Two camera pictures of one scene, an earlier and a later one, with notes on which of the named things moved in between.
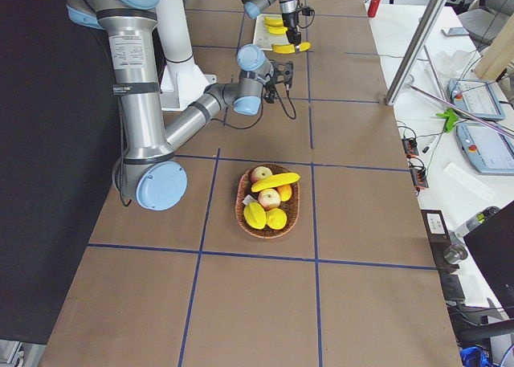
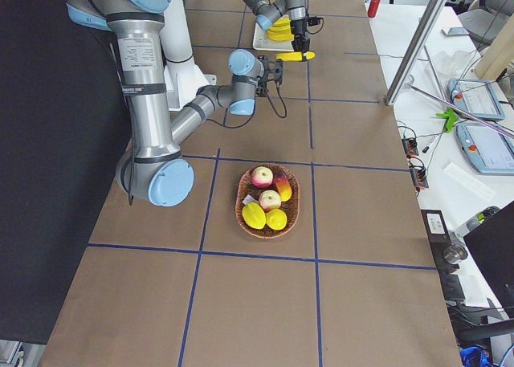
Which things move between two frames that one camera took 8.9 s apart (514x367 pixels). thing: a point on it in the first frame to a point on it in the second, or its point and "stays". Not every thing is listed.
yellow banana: x=290 y=48 to x=279 y=36
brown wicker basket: x=291 y=205 stays
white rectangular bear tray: x=264 y=40 stays
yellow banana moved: x=279 y=30 stays
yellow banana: x=275 y=179 to x=294 y=56
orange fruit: x=284 y=192 stays
